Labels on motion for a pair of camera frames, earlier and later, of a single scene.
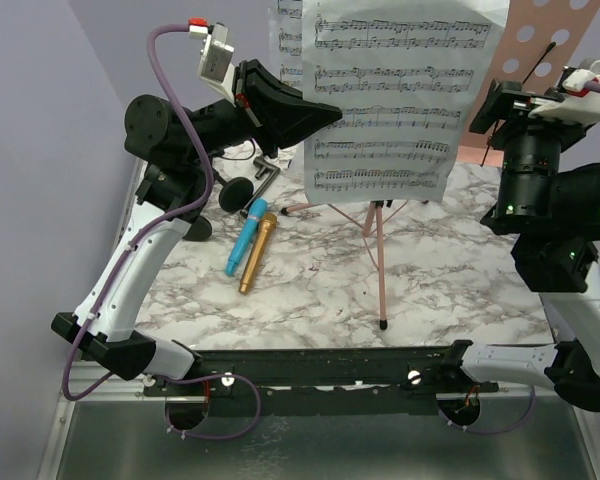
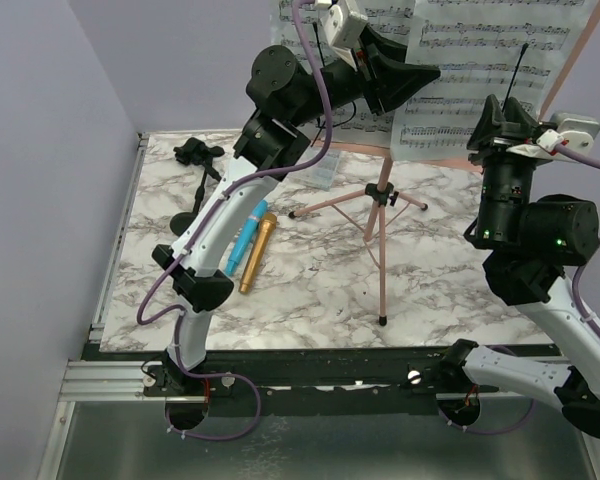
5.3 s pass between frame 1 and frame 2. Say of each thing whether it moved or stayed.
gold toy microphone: stayed
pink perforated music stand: moved
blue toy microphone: stayed
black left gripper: moved
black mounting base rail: stayed
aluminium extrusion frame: stayed
